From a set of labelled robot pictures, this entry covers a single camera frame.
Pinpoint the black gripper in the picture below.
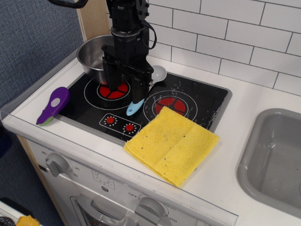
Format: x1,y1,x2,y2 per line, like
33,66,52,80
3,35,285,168
102,35,153,104

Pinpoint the blue handled ladle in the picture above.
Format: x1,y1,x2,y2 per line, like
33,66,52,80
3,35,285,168
126,65,167,116

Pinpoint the yellow towel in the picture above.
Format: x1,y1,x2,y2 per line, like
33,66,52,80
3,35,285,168
124,106,219,187

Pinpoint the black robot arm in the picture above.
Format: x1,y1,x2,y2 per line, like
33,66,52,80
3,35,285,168
102,0,154,104

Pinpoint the black toy stovetop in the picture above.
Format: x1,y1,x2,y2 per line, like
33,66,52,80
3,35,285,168
57,73,232,145

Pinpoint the stainless steel pot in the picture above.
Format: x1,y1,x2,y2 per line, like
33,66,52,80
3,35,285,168
77,35,114,85

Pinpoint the purple toy eggplant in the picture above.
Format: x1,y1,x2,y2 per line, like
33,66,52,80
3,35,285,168
36,87,70,126

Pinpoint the wooden side panel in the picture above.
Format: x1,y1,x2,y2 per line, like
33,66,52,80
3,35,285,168
77,0,110,41

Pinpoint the grey left oven knob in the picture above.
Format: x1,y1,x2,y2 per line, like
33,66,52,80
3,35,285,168
46,153,69,177

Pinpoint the grey oven knob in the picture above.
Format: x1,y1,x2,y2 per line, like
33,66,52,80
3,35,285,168
135,197,165,226
46,153,69,177

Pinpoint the grey right oven knob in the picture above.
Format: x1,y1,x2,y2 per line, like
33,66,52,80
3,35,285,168
135,197,165,226

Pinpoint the grey sink basin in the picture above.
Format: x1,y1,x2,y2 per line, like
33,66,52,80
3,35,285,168
237,108,301,218

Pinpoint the yellow object bottom left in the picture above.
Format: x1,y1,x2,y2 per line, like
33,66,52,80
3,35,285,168
16,215,40,226

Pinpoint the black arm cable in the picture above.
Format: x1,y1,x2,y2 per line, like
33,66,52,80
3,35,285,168
48,0,157,50

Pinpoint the grey oven door handle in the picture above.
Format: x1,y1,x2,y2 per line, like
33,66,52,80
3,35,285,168
77,194,135,226

